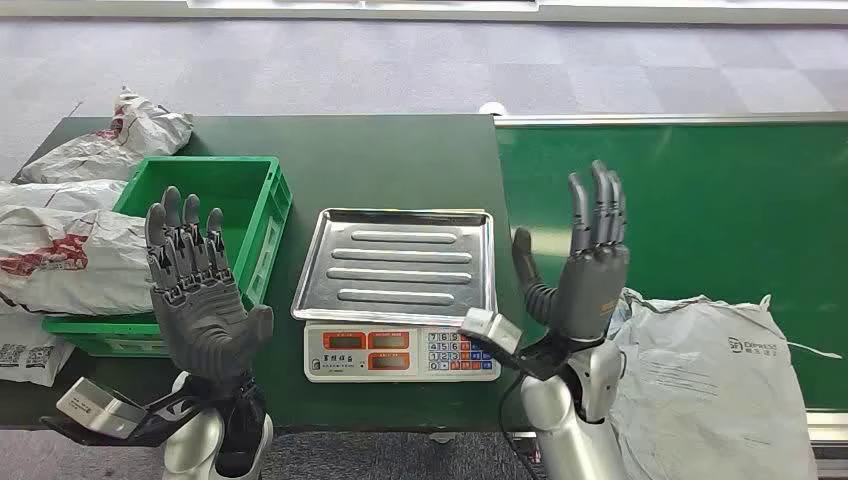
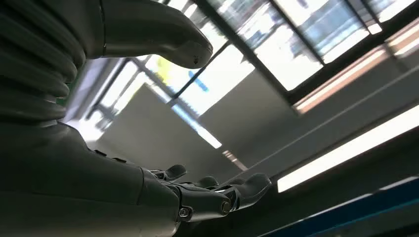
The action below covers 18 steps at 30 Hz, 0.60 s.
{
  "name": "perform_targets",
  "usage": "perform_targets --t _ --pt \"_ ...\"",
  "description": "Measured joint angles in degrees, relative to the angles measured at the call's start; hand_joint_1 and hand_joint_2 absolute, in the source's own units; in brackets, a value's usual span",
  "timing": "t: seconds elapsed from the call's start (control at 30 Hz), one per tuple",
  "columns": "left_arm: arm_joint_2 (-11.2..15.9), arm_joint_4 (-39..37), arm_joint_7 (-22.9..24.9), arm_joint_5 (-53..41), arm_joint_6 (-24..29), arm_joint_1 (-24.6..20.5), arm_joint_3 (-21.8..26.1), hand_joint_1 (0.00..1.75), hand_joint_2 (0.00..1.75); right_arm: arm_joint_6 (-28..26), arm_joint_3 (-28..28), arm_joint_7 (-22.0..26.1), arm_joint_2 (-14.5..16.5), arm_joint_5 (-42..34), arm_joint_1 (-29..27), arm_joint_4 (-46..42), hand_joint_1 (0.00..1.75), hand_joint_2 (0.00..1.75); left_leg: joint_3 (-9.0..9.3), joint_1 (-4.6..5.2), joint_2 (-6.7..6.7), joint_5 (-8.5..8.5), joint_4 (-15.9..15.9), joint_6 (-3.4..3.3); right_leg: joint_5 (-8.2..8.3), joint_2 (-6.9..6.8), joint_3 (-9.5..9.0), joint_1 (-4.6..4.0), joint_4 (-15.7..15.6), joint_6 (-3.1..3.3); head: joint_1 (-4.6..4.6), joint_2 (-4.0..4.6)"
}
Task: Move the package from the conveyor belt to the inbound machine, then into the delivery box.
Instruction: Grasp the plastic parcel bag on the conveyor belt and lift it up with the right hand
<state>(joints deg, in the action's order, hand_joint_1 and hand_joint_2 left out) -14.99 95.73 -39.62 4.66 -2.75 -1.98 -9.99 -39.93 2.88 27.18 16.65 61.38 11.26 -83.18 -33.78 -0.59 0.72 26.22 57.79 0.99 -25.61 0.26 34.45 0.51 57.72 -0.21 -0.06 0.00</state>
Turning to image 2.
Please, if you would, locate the blue metal beam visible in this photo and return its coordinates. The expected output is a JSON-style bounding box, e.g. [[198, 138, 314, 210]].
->
[[258, 176, 419, 237]]

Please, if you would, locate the short ceiling light strip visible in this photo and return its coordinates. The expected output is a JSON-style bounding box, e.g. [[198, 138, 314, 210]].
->
[[171, 104, 223, 150]]

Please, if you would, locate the long ceiling light strip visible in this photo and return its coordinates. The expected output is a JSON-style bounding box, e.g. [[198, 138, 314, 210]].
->
[[277, 104, 419, 194]]

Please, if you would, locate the pinkish ceiling light strip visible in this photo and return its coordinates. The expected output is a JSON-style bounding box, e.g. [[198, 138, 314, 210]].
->
[[292, 18, 419, 115]]

